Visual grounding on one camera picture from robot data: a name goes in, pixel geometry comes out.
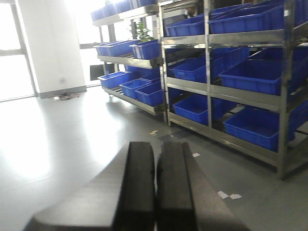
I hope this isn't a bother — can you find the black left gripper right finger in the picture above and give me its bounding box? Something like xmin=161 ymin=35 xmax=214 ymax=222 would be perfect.
xmin=156 ymin=141 xmax=249 ymax=231

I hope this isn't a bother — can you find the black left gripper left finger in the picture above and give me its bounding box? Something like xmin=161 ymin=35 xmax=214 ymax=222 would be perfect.
xmin=24 ymin=141 xmax=155 ymax=231

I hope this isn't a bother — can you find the blue bin bottom centre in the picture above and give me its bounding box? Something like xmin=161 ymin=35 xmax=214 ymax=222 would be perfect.
xmin=173 ymin=94 xmax=238 ymax=126

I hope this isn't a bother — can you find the blue bin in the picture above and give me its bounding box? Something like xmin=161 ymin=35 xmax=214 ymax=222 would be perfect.
xmin=208 ymin=1 xmax=283 ymax=34
xmin=223 ymin=101 xmax=308 ymax=152
xmin=173 ymin=94 xmax=238 ymax=126
xmin=167 ymin=47 xmax=250 ymax=83
xmin=166 ymin=14 xmax=205 ymax=37
xmin=219 ymin=47 xmax=308 ymax=96

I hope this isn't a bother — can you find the blue bin bottom right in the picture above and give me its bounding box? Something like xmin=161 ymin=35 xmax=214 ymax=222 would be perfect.
xmin=223 ymin=101 xmax=308 ymax=152

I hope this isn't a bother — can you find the blue bin middle centre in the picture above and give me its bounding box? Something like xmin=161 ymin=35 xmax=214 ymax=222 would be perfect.
xmin=167 ymin=47 xmax=250 ymax=83

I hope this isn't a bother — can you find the steel rack near right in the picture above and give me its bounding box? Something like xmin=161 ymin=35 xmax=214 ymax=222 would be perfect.
xmin=158 ymin=0 xmax=308 ymax=179

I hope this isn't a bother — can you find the steel rack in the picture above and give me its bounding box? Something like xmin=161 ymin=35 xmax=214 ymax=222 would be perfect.
xmin=93 ymin=4 xmax=167 ymax=122
xmin=158 ymin=0 xmax=308 ymax=179

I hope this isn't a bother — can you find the blue bin middle right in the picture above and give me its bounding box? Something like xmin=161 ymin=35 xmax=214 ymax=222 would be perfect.
xmin=219 ymin=47 xmax=308 ymax=96

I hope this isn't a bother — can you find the steel rack far left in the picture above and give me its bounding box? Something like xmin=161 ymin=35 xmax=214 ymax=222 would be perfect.
xmin=93 ymin=4 xmax=167 ymax=122

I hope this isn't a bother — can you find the green potted plant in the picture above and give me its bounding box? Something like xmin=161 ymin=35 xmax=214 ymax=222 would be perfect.
xmin=129 ymin=19 xmax=155 ymax=42

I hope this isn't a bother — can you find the blue bin top centre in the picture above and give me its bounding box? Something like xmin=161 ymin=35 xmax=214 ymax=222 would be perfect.
xmin=166 ymin=14 xmax=205 ymax=37

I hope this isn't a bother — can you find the blue bin top right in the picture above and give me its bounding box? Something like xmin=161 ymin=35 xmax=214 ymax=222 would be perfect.
xmin=208 ymin=1 xmax=283 ymax=34

